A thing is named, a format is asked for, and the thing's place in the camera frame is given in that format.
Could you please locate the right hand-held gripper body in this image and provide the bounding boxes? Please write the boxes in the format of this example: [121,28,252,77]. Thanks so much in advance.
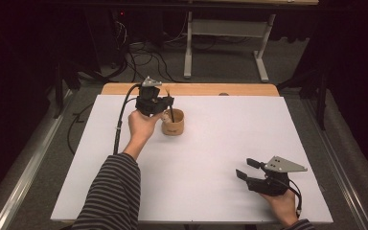
[244,155,309,197]

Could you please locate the white metal desk frame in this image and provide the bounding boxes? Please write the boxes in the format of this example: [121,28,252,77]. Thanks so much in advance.
[183,11,277,83]

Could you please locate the brown wooden cup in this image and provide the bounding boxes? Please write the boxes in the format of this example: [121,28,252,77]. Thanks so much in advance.
[160,108,186,137]

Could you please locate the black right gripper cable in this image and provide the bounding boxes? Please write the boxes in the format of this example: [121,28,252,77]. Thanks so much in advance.
[267,174,303,219]

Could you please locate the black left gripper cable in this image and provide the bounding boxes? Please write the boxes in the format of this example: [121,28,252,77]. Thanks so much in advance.
[112,83,142,156]

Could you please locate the dark-handled brush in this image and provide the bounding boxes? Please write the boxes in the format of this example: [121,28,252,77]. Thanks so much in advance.
[165,88,175,124]

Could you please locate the person's right hand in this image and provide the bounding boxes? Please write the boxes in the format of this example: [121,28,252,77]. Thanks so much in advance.
[260,189,300,228]

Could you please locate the tangle of floor cables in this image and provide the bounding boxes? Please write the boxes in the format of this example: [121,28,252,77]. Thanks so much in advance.
[108,12,190,84]

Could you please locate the black floor cable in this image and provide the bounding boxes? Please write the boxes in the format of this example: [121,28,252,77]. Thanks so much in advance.
[66,102,94,156]

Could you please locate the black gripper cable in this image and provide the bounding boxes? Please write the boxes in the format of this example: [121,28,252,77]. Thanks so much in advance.
[112,83,142,156]
[267,174,303,219]

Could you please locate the black metal stand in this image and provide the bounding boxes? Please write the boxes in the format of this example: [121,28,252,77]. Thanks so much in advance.
[277,60,331,131]
[53,57,81,120]

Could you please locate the person's left hand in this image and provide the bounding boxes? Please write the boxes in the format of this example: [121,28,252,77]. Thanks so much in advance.
[126,109,165,146]

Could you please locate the aluminium floor rail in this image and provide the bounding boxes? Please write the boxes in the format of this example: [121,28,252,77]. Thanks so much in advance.
[302,98,368,230]
[0,89,75,230]

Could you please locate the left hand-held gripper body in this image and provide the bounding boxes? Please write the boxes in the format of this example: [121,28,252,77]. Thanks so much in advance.
[134,76,166,117]

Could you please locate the white table sheet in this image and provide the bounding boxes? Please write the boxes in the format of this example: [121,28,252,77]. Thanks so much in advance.
[50,94,334,224]

